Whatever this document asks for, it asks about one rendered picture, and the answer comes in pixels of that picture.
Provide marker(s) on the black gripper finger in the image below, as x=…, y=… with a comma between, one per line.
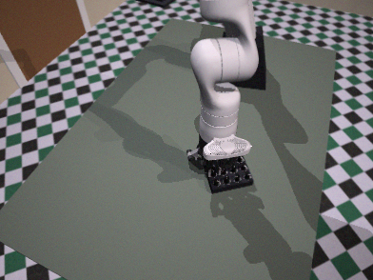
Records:
x=222, y=162
x=200, y=164

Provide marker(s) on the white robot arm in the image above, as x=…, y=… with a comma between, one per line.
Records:
x=223, y=60

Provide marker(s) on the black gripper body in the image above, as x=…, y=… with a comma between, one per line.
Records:
x=201, y=145

